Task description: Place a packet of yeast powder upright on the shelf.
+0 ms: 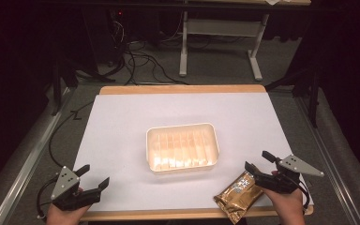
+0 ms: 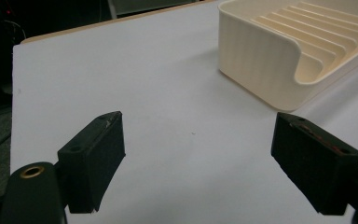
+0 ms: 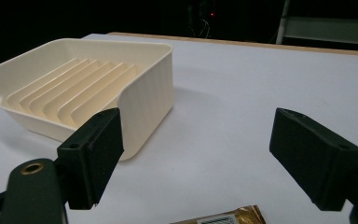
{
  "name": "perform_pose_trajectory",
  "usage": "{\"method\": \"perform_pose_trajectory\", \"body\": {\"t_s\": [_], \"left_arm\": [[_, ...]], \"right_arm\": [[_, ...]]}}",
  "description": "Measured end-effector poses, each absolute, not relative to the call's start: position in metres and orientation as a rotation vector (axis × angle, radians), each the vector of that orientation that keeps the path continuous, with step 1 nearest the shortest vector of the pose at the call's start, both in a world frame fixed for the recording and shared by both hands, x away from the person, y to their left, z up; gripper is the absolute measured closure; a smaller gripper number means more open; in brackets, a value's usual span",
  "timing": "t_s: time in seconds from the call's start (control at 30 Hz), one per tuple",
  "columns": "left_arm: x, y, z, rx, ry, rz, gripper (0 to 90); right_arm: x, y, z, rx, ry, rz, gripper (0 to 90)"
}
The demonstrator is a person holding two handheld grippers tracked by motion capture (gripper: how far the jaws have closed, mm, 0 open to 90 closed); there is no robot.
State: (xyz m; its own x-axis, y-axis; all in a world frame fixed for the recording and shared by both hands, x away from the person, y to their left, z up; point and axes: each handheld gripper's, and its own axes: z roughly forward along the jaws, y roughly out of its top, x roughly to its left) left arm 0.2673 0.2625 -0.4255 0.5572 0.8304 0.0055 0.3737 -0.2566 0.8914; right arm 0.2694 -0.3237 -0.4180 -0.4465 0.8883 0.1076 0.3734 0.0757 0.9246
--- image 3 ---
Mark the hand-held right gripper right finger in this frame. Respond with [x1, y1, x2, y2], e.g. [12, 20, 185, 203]
[268, 107, 358, 212]

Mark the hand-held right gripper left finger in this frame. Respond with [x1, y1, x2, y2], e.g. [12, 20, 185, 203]
[56, 107, 125, 211]

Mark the cream plastic slotted rack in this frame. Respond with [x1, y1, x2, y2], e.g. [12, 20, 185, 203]
[0, 37, 175, 161]

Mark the gold foil snack packet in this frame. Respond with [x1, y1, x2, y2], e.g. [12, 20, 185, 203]
[169, 204, 267, 224]

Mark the grey metal stand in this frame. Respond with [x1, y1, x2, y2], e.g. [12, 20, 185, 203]
[275, 0, 358, 47]

